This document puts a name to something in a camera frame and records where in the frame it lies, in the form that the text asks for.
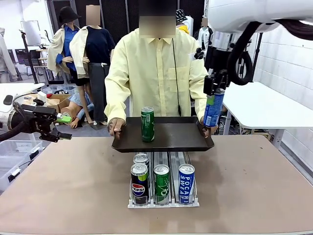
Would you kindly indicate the white board panel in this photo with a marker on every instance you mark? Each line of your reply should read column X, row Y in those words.
column 30, row 30

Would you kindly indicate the mannequin with black hat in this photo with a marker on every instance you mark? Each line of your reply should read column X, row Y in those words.
column 69, row 34

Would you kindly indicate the person in yellow shirt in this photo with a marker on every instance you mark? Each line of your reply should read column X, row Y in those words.
column 151, row 80

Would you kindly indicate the blue Pocari Sweat can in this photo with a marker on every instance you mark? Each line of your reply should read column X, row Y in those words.
column 186, row 186
column 214, row 112

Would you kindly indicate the clear plastic storage bin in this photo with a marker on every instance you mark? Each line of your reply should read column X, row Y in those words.
column 14, row 147
column 7, row 171

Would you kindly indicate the black Pepsi can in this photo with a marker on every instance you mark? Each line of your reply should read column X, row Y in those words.
column 139, row 186
column 141, row 159

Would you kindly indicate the black serving tray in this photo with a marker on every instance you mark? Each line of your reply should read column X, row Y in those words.
column 176, row 137

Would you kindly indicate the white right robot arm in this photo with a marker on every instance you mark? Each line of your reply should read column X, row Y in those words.
column 232, row 14

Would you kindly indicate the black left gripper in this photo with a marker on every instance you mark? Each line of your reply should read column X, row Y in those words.
column 39, row 117

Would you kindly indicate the small white table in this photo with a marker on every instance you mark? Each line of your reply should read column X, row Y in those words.
column 22, row 86

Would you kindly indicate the mannequin with white jacket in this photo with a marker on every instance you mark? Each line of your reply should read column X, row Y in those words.
column 204, row 36

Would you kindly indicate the clear acrylic can rack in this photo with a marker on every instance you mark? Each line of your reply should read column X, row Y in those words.
column 174, row 159

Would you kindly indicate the green Chilsung cider can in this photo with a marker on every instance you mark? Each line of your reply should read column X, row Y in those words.
column 148, row 124
column 161, row 186

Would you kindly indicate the person left forearm yellow sleeve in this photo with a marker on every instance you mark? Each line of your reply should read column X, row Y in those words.
column 200, row 107

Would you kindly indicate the black stand with clamp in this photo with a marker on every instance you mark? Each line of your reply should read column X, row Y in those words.
column 27, row 56

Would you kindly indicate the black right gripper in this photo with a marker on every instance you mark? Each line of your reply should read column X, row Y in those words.
column 218, row 79

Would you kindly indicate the black light stand pole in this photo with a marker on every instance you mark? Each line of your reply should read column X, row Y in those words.
column 257, row 58

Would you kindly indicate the large white table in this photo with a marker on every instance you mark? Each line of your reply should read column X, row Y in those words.
column 264, row 110

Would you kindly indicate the person right forearm yellow sleeve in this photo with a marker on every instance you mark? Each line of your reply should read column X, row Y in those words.
column 115, row 110

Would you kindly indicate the wooden crate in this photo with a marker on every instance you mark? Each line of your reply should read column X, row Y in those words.
column 259, row 134

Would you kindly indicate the brown cardboard box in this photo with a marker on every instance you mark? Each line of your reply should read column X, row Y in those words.
column 64, row 99

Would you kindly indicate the beige mannequin torso blue cloth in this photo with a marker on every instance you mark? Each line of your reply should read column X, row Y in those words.
column 75, row 109

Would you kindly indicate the mannequin with yellow hoodie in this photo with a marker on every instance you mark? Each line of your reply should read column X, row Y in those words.
column 183, row 28

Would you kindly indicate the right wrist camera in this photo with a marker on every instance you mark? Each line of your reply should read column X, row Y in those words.
column 199, row 53

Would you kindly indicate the person left hand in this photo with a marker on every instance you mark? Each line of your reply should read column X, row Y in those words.
column 208, row 132

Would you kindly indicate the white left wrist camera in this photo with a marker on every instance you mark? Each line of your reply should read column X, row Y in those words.
column 41, row 96

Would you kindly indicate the person right hand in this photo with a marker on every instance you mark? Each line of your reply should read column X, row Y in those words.
column 116, row 126

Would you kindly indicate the grey hooded garment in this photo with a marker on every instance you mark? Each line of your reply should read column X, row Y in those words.
column 5, row 56

